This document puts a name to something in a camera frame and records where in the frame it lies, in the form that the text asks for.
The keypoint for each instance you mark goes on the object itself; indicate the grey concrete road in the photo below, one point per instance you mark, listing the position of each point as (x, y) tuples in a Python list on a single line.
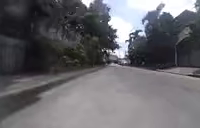
[(121, 100)]

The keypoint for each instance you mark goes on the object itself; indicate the row of trees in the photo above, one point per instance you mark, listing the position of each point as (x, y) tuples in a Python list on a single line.
[(71, 30)]

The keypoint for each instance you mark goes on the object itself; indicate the group of trees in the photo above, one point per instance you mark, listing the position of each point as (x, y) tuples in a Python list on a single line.
[(158, 40)]

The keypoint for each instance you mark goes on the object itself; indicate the pale concrete pavement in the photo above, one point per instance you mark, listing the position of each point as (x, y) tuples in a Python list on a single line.
[(183, 70)]

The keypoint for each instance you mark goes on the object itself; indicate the grey concrete pavement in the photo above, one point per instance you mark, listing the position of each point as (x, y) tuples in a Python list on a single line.
[(18, 84)]

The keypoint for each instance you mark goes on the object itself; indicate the grey fence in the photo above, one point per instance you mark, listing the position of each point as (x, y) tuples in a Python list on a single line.
[(6, 55)]

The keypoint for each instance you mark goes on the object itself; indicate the building with grey wall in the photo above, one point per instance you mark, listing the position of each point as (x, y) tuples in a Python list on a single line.
[(194, 56)]

